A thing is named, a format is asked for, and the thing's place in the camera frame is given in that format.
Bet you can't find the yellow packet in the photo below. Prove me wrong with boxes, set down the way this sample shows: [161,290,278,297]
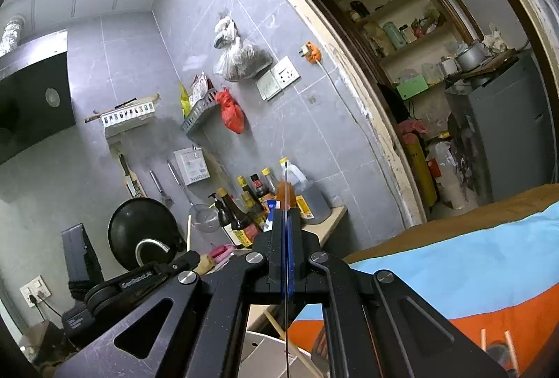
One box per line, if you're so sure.
[178,82,191,117]

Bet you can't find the silver exhaust duct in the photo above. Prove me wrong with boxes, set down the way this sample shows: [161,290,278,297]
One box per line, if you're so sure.
[0,14,23,56]

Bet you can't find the green thermos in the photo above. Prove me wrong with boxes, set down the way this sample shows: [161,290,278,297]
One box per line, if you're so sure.
[383,22,405,51]

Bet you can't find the large dark sauce bottle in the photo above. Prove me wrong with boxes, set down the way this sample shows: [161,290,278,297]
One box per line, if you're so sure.
[218,188,255,247]

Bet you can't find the white wall basket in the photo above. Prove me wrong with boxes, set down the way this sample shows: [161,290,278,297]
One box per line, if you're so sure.
[85,94,159,129]

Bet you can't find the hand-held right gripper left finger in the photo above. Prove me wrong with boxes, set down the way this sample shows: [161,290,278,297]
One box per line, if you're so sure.
[55,207,288,378]

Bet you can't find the yellow cap sauce bottle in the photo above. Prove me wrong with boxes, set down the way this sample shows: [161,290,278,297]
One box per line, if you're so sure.
[237,176,263,226]

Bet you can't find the slim sauce bottle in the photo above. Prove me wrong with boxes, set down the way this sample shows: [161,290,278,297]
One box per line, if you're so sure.
[261,168,277,195]

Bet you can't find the orange plug adapter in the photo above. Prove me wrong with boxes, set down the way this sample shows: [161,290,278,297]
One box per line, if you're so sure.
[299,41,323,64]

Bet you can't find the aluminium pot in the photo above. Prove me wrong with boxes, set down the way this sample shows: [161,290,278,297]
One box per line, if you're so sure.
[454,41,488,73]

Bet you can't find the hanging wire strainer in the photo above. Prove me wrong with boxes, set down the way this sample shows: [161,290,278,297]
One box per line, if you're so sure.
[167,159,219,233]

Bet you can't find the orange seasoning packet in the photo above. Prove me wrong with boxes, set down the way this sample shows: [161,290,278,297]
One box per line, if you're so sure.
[275,181,298,213]

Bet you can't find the pink cloth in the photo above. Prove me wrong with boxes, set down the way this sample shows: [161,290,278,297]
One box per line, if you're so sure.
[399,119,427,135]

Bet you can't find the wall socket panel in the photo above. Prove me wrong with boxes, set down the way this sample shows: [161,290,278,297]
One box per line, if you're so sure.
[255,56,300,101]

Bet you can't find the black bottles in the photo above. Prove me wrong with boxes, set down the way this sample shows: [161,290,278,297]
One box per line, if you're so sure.
[349,1,370,22]

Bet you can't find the pump bottle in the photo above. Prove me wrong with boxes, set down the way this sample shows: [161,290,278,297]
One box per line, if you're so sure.
[209,192,232,230]

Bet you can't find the pink cloth pad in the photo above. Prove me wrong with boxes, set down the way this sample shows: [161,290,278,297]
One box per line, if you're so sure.
[210,244,237,264]

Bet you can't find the yellow gas cylinder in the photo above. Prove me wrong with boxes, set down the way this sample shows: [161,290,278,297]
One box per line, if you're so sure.
[404,133,438,208]

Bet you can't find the curved sink faucet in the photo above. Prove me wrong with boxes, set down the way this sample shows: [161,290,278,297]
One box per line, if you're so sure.
[135,239,171,266]

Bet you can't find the green box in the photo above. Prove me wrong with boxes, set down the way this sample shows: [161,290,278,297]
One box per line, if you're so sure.
[395,76,429,100]

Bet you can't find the white power cable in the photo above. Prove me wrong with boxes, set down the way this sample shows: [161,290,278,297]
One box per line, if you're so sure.
[320,62,396,191]

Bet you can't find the wooden shelf unit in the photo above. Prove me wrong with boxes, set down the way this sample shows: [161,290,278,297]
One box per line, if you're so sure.
[317,0,487,101]

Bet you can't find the black range hood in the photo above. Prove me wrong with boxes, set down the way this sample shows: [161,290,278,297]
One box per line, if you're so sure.
[0,30,76,165]

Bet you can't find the white wall box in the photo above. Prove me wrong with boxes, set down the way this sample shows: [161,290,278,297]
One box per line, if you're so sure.
[174,146,209,186]

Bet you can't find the clear bag of dried goods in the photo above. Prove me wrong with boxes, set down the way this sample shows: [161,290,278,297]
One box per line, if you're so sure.
[213,39,274,82]

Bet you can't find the red and white packets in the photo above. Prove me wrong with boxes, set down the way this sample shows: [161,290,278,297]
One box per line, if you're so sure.
[191,73,216,103]

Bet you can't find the tan loofah sponge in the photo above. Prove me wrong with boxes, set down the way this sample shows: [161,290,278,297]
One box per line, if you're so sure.
[194,253,216,276]

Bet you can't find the grey washing machine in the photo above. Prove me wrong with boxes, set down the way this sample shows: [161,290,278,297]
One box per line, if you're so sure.
[445,50,552,205]

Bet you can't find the red label sauce bottle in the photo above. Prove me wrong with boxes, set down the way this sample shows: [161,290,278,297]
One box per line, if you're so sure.
[250,174,270,204]

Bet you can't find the white wall outlet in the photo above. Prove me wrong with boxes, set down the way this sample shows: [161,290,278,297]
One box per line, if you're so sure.
[20,274,52,309]

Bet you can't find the hanging metal spatula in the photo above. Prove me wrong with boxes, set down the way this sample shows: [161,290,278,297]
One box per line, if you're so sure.
[148,169,174,207]

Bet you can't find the black wok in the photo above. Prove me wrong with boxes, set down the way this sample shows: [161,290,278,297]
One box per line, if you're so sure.
[108,198,185,274]

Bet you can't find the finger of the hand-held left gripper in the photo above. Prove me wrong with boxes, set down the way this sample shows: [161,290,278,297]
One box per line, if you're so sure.
[168,250,202,274]

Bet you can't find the white plastic bag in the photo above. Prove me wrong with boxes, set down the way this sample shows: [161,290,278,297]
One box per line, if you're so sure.
[213,15,239,49]

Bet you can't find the cooking oil jug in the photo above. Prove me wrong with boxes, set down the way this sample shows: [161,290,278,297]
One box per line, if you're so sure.
[279,159,327,224]

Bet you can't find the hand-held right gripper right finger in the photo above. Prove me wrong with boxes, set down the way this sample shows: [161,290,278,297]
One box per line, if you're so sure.
[287,207,509,378]

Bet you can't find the white plastic sack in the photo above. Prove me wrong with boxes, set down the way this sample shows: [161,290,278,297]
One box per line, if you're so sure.
[428,141,469,209]

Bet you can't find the white plastic utensil holder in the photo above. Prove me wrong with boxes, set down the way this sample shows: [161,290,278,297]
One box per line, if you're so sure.
[245,328,316,378]

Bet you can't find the striped blanket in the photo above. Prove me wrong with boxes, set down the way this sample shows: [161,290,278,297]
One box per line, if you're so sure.
[288,183,559,378]

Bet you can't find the black hanging clothing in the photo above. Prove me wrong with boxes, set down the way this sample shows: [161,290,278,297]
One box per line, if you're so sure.
[378,83,411,125]

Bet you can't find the red plastic bag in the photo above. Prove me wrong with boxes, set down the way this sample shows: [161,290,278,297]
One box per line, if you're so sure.
[216,87,245,135]

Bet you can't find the worn white door frame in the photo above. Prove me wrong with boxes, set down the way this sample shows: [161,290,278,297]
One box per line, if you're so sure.
[229,0,559,227]

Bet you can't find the black appliance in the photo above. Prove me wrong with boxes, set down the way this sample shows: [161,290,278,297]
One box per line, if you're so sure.
[61,223,106,300]

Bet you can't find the grey wall shelf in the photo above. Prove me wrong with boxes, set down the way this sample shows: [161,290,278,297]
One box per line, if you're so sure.
[181,92,219,135]

